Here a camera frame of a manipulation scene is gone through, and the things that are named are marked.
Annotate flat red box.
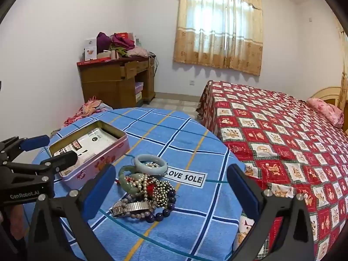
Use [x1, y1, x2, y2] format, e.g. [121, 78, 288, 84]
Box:
[77, 58, 120, 66]

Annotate cables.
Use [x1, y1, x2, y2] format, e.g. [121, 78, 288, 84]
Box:
[148, 54, 160, 87]

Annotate wooden desk drawer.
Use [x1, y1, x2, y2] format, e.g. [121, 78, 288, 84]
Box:
[121, 60, 138, 79]

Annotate pink tin box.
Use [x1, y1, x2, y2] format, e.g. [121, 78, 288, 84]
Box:
[48, 120, 130, 190]

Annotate blue plaid tablecloth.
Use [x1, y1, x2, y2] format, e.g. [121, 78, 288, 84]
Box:
[23, 107, 246, 261]

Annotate silver metal watch band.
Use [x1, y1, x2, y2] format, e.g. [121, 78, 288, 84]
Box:
[110, 200, 153, 218]

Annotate olive green cloth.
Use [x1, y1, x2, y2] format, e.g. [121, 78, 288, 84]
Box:
[110, 46, 127, 57]

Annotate beige patterned curtain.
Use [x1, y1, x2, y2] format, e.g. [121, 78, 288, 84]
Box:
[173, 0, 264, 77]

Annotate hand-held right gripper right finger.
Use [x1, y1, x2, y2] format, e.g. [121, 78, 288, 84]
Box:
[227, 164, 316, 261]

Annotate white printed box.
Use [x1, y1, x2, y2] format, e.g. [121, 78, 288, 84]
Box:
[84, 38, 98, 62]

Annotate red patterned bedspread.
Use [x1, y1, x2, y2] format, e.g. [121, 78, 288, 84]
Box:
[196, 80, 348, 261]

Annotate wooden headboard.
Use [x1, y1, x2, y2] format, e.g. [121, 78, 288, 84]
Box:
[310, 85, 348, 134]

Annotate pink pillow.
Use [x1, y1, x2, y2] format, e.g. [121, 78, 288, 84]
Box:
[307, 98, 344, 128]

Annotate purple cloth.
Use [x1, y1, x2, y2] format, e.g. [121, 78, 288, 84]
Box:
[96, 32, 112, 53]

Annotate gold bead necklace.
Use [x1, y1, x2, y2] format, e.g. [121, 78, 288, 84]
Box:
[152, 178, 177, 207]

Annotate wooden desk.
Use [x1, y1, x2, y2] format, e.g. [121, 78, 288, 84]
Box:
[77, 56, 157, 109]

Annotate person's left hand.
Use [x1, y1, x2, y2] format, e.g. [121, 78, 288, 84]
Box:
[11, 205, 27, 238]

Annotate dark blue bead bracelet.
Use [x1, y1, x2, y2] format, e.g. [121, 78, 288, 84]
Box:
[145, 189, 177, 223]

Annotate pale jade bangle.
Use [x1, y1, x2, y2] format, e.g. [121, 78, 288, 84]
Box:
[134, 154, 168, 177]

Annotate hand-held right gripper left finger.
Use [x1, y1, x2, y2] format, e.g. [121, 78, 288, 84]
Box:
[27, 164, 117, 261]

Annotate pile of pink clothes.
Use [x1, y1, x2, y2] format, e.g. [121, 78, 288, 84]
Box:
[64, 96, 113, 127]

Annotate pearl necklace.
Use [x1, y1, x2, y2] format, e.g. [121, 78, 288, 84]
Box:
[128, 172, 156, 197]

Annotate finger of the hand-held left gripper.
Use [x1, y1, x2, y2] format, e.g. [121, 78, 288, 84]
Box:
[0, 134, 51, 166]
[3, 151, 80, 181]

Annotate grey-brown bead bracelet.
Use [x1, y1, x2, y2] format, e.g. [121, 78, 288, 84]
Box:
[120, 197, 164, 219]

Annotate dark green jade bangle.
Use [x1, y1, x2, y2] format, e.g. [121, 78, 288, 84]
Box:
[119, 164, 149, 194]

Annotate magenta clothes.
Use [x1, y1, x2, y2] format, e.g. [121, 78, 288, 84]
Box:
[110, 33, 135, 49]

